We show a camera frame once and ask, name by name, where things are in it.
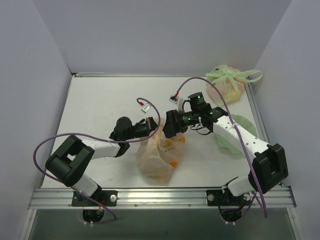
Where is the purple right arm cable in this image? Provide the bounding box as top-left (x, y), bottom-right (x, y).
top-left (176, 77), bottom-right (269, 223)

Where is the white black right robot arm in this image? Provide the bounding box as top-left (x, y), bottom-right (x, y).
top-left (162, 92), bottom-right (289, 205)

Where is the translucent orange banana-print bag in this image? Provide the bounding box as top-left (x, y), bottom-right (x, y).
top-left (135, 118), bottom-right (186, 185)

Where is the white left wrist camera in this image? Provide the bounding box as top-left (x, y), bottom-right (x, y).
top-left (141, 102), bottom-right (152, 114)

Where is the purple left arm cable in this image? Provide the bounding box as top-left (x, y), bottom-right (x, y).
top-left (33, 97), bottom-right (162, 223)

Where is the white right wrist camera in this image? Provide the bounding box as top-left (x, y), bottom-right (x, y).
top-left (169, 94), bottom-right (186, 112)

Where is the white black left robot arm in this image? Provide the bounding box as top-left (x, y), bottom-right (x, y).
top-left (45, 117), bottom-right (159, 206)

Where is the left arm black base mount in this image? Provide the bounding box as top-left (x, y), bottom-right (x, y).
top-left (71, 190), bottom-right (118, 207)

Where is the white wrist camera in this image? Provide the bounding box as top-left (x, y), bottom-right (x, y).
top-left (141, 102), bottom-right (152, 114)
top-left (169, 94), bottom-right (186, 112)

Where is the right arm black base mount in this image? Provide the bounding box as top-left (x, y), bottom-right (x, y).
top-left (206, 188), bottom-right (251, 207)

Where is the pale green scalloped plate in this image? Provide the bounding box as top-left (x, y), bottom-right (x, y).
top-left (215, 114), bottom-right (258, 155)

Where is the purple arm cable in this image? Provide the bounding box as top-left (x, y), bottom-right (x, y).
top-left (176, 77), bottom-right (269, 223)
top-left (33, 97), bottom-right (162, 223)

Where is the tied green bag of fruit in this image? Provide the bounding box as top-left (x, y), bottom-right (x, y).
top-left (205, 64), bottom-right (263, 104)

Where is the aluminium table edge rail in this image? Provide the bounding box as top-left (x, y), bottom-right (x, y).
top-left (27, 186), bottom-right (297, 210)

